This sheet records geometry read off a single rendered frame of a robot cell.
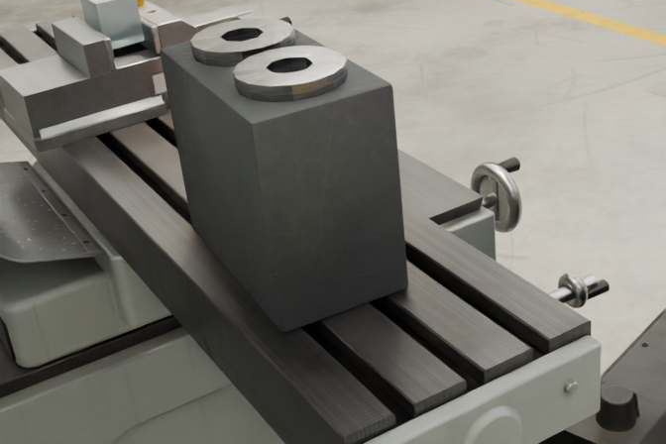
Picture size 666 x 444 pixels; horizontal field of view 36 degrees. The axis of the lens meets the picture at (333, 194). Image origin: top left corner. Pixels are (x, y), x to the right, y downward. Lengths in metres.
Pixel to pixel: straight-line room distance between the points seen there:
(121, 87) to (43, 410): 0.39
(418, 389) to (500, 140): 2.68
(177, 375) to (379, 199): 0.53
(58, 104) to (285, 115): 0.55
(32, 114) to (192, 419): 0.43
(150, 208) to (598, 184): 2.19
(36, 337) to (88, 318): 0.06
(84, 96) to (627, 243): 1.85
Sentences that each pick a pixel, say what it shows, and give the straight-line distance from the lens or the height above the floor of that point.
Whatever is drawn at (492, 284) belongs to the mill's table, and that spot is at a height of 0.95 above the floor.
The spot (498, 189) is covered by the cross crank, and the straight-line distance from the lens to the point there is 1.65.
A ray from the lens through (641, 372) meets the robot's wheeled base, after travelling 1.39.
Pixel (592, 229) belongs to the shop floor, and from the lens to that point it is 2.89.
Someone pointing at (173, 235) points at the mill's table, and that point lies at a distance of 1.02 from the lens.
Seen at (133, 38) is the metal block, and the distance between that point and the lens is 1.32.
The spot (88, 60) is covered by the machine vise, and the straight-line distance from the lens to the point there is 1.27.
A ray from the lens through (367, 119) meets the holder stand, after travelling 0.80.
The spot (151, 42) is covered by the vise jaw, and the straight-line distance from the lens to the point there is 1.30.
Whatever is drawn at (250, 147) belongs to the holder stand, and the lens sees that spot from 0.77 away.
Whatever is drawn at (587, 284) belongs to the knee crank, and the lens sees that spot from 1.65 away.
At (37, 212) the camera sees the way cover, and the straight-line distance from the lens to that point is 1.28.
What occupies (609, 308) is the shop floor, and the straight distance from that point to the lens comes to 2.57.
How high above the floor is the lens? 1.43
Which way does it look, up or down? 27 degrees down
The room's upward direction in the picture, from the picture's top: 6 degrees counter-clockwise
